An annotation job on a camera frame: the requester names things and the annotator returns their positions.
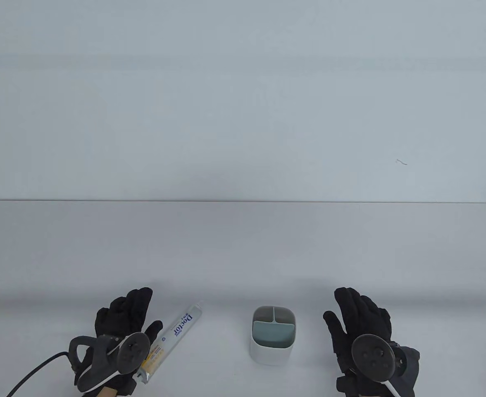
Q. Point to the person's left hand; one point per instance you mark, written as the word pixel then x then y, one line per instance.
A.
pixel 121 315

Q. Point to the person's right hand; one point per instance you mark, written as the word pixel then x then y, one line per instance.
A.
pixel 360 320

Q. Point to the white toothpaste tube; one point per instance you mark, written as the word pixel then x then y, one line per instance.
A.
pixel 176 333

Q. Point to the white toothbrush holder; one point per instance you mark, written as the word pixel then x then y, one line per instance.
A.
pixel 273 340

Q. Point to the person's left forearm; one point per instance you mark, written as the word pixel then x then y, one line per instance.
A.
pixel 108 391

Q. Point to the black and white right controller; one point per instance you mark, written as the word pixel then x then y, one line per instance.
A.
pixel 374 357

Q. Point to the black and white controller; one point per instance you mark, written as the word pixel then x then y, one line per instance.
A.
pixel 374 357
pixel 110 356

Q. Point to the black and white left controller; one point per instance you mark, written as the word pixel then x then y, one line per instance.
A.
pixel 110 356

